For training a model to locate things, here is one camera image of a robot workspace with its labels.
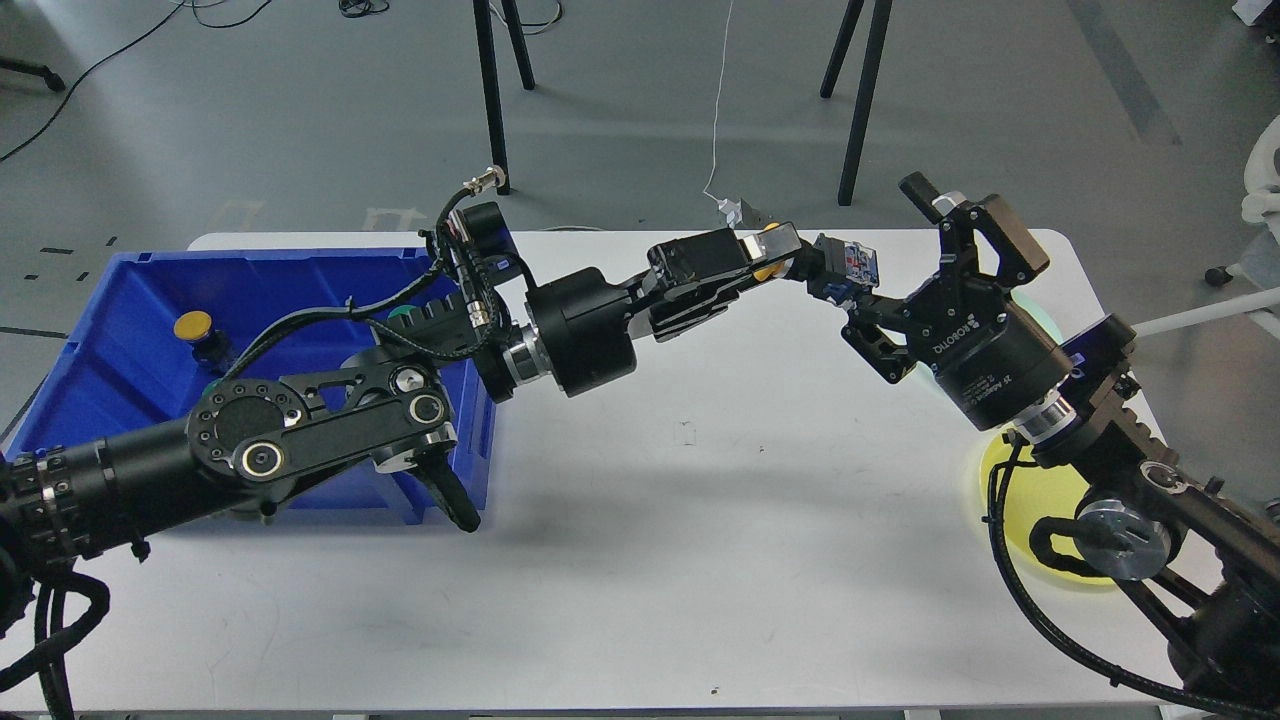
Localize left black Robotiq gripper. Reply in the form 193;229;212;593
526;223;803;397

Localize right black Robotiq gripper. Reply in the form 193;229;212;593
840;172;1071;430

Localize yellow push button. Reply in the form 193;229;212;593
751;233;881;309
172;310;236;375

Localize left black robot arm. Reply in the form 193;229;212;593
3;165;809;719

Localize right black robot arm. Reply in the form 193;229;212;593
842;172;1279;719

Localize pale green plate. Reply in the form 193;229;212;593
1011;290;1066;346

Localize yellow plate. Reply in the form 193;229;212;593
975;433;1114;592

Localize black stand legs right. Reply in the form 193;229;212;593
819;1;893;208

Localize black stand legs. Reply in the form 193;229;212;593
819;1;893;208
471;1;536;195

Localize white office chair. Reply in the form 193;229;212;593
1133;0;1280;341

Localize black stand legs left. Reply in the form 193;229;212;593
471;1;536;195

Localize blue plastic bin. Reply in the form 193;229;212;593
6;247;497;524

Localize white cable with plug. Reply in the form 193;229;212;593
701;0;749;231

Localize black floor cable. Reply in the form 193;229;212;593
0;0;276;163

